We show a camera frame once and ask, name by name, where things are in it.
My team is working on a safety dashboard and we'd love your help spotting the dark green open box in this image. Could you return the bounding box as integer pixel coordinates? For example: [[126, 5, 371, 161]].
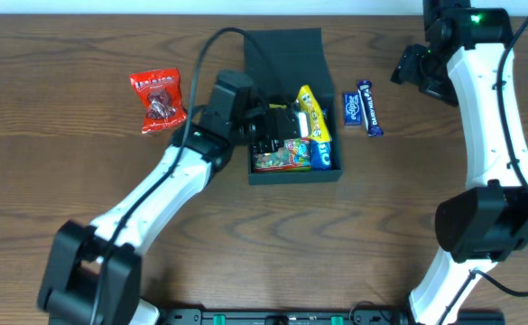
[[244, 28, 343, 185]]

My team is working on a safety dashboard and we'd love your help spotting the green Haribo sour worms bag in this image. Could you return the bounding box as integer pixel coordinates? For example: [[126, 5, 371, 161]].
[[253, 138, 311, 172]]

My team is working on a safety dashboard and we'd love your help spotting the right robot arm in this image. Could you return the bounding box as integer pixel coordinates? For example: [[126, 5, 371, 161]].
[[392, 0, 528, 325]]

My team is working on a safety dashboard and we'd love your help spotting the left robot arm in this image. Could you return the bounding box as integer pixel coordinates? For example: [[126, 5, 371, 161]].
[[37, 70, 310, 325]]

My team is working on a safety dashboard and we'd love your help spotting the yellow snack bag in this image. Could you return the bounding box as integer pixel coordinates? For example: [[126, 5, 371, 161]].
[[297, 85, 331, 143]]

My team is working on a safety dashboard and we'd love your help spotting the red Haribo candy bag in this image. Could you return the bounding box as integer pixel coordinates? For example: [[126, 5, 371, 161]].
[[130, 68, 188, 134]]

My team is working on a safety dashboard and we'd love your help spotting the blue Eclipse mint box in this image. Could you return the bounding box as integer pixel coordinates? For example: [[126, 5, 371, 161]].
[[342, 92, 362, 126]]

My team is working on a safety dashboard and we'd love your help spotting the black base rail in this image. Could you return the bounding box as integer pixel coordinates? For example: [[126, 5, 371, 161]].
[[157, 307, 506, 325]]

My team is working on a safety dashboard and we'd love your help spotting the purple Dairy Milk bar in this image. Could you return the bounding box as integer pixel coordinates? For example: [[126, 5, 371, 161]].
[[357, 79, 384, 137]]

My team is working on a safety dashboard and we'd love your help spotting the blue Oreo cookie pack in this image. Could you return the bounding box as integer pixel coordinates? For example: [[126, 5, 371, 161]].
[[310, 141, 332, 171]]

